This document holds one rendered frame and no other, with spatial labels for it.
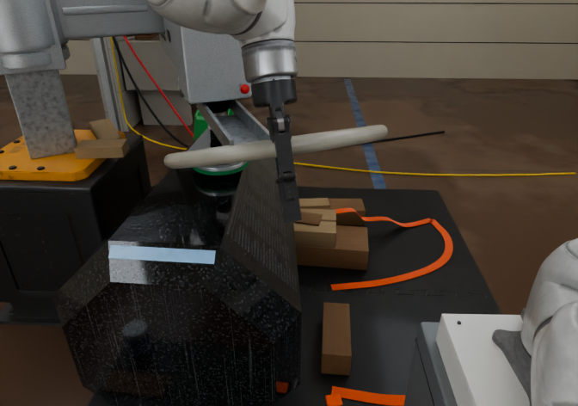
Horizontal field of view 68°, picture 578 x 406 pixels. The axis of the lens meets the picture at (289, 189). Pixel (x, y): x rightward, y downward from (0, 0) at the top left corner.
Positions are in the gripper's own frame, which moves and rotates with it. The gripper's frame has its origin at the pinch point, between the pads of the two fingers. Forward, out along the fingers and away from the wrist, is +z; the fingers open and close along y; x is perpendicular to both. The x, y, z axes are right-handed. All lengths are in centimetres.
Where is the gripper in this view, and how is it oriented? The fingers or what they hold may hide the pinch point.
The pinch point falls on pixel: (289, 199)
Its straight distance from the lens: 75.0
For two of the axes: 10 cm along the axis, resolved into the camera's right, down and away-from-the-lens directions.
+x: -9.9, 1.4, -0.6
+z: 1.4, 9.8, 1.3
